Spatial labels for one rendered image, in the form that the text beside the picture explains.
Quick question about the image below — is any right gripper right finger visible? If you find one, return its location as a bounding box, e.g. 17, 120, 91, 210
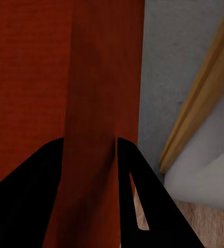
117, 137, 204, 248

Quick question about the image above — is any storage box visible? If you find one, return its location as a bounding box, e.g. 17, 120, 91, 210
0, 0, 145, 248

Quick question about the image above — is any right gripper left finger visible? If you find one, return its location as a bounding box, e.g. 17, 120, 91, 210
0, 137, 63, 248

